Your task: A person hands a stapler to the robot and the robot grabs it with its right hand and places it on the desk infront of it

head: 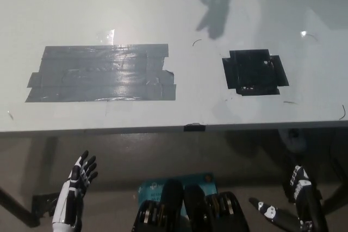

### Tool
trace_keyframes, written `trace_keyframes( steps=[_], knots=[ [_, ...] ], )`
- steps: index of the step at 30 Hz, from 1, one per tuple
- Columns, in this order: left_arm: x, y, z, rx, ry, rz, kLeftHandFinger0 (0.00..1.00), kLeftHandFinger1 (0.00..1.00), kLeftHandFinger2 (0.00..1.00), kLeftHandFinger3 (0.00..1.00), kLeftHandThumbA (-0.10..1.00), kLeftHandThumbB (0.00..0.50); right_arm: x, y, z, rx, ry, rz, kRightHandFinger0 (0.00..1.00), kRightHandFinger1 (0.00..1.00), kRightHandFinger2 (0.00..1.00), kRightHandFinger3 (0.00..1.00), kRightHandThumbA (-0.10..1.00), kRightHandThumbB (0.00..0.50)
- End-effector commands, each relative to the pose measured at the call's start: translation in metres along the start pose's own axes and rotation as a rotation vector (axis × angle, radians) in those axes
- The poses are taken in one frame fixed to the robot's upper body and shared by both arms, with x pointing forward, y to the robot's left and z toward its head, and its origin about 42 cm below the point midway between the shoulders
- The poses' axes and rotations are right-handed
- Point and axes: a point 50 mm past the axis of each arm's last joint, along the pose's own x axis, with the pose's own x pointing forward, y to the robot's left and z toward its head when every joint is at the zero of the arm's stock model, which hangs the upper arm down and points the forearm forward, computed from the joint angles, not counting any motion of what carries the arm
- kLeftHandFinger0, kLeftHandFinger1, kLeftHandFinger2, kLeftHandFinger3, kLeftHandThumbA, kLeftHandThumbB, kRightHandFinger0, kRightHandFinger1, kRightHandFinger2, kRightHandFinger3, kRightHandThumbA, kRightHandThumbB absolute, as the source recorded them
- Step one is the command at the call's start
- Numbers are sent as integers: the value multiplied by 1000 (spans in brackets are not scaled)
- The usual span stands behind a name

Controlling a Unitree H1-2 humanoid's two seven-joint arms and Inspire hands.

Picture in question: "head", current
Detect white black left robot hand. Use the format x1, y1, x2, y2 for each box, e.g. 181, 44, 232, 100
51, 149, 99, 226

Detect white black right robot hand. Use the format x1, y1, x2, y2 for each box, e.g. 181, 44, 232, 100
248, 164, 330, 232

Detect teal robot board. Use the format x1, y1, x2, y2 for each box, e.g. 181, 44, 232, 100
136, 172, 219, 218

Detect black table leg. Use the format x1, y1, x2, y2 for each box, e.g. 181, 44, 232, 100
0, 185, 41, 228

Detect small black tape strip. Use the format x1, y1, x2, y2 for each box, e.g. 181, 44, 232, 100
183, 124, 207, 133

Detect black tape patch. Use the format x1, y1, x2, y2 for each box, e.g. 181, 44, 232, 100
221, 48, 290, 97

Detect grey duct tape patch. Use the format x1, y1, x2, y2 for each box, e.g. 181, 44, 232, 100
24, 43, 177, 103

